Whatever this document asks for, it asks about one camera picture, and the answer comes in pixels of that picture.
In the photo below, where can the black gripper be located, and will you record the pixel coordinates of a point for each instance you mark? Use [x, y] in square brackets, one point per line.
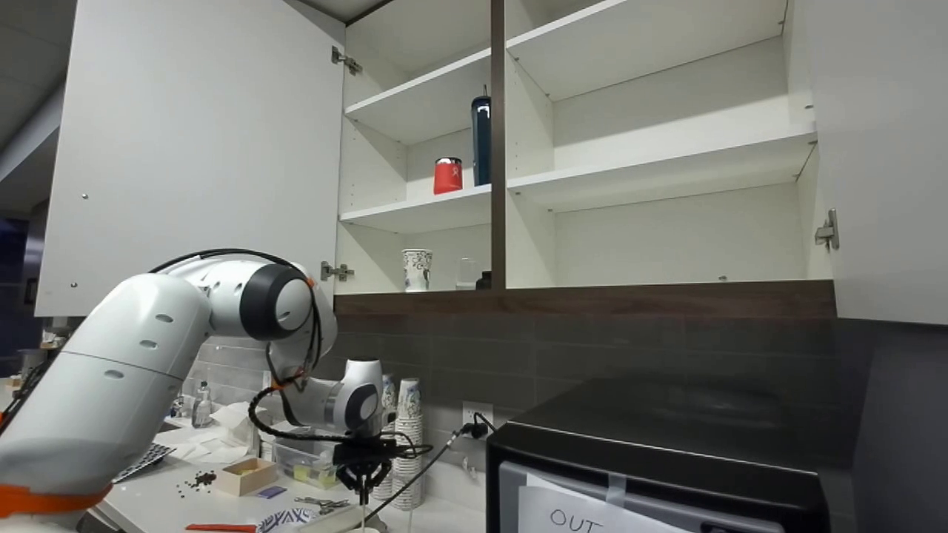
[364, 462]

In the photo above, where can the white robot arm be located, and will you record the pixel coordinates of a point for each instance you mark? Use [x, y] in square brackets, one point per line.
[107, 390]

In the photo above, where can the clear plastic container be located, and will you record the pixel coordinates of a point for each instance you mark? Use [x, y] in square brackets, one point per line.
[306, 462]

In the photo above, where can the stack of paper cups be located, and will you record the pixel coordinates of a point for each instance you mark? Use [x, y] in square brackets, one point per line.
[386, 399]
[410, 422]

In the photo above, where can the small wooden box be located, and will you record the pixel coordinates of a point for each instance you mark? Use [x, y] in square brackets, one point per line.
[245, 477]

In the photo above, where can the small clear bottle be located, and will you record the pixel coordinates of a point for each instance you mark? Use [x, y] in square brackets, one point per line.
[204, 406]

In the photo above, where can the white paper sign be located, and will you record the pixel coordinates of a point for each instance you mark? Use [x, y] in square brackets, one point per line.
[546, 508]

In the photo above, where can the patterned paper cup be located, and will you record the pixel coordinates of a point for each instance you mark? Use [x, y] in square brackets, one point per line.
[417, 270]

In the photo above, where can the small black object on shelf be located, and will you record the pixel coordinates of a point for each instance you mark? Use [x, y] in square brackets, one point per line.
[484, 283]

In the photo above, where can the red mug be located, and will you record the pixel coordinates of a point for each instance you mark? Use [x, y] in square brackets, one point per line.
[447, 176]

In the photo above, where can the black microwave oven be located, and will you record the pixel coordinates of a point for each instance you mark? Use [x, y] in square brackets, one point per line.
[713, 456]

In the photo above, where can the dark blue tumbler bottle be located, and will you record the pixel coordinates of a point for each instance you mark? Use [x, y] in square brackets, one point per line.
[482, 136]

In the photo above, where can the white left cabinet door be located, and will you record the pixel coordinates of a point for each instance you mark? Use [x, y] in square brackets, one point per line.
[190, 125]

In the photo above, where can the white cabinet door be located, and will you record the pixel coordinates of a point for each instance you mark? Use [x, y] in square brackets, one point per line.
[190, 125]
[879, 79]

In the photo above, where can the white right cabinet door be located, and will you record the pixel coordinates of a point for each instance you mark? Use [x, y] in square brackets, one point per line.
[879, 79]

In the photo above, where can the white wall cabinet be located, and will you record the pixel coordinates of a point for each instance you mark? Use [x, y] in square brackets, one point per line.
[633, 144]

